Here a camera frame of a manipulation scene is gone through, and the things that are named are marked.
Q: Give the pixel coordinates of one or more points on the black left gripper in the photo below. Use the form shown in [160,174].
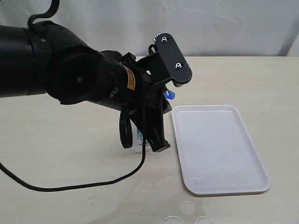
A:
[148,77]

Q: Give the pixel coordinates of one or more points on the clear plastic tall container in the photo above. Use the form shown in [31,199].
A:
[137,139]

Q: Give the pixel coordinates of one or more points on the blue plastic lid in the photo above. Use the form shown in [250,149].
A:
[169,94]

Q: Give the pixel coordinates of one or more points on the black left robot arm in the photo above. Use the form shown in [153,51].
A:
[49,58]

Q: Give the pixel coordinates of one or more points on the white plastic tray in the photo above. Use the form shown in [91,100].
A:
[216,153]

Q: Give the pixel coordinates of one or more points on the white backdrop curtain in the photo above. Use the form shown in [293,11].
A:
[200,27]

